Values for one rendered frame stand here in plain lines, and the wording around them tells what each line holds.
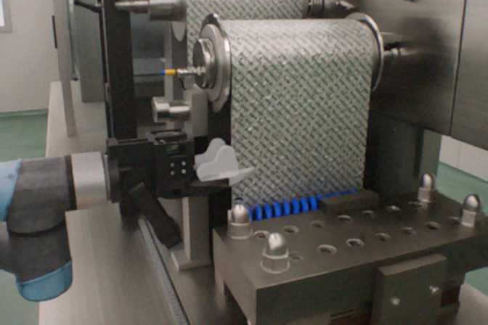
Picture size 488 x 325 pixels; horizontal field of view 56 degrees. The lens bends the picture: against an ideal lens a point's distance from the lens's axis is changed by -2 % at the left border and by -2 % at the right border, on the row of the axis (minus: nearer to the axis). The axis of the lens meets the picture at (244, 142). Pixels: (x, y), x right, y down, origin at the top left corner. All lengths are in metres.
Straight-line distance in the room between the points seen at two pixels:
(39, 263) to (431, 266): 0.51
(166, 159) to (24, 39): 5.63
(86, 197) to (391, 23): 0.58
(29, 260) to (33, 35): 5.60
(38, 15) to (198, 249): 5.51
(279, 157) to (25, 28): 5.60
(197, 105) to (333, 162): 0.24
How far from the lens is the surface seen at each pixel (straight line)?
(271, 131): 0.70
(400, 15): 0.86
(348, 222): 0.71
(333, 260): 0.61
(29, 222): 0.64
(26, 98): 6.30
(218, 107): 0.70
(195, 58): 0.72
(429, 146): 1.08
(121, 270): 0.85
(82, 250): 0.93
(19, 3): 6.19
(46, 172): 0.63
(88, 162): 0.63
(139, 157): 0.64
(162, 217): 0.66
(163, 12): 0.92
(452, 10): 0.77
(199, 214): 0.80
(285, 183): 0.74
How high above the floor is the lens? 1.34
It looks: 17 degrees down
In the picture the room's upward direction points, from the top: straight up
